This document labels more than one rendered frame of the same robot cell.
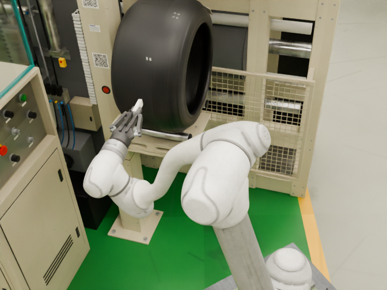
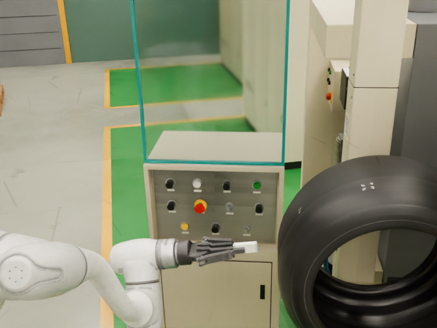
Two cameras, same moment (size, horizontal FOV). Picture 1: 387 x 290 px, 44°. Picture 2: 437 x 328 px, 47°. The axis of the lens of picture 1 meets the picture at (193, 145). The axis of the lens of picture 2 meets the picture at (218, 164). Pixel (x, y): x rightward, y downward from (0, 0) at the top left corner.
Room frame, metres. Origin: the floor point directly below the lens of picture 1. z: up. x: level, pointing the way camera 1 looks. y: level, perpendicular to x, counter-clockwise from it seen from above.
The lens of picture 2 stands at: (1.15, -1.00, 2.06)
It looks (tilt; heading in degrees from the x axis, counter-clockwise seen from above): 24 degrees down; 77
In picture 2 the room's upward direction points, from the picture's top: 1 degrees counter-clockwise
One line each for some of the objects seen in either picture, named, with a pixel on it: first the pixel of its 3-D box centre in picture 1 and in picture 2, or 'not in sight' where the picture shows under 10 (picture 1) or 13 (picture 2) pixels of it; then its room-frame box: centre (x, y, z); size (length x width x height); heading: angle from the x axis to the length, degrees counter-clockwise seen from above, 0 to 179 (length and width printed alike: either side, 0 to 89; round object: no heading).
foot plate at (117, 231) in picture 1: (136, 222); not in sight; (1.95, 0.38, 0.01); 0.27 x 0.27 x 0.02; 71
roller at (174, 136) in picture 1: (155, 132); not in sight; (1.75, 0.18, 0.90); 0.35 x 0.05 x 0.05; 71
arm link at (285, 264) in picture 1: (287, 278); not in sight; (0.93, -0.30, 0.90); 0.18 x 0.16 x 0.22; 154
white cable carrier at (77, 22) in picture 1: (88, 60); not in sight; (1.95, 0.47, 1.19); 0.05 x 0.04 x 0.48; 161
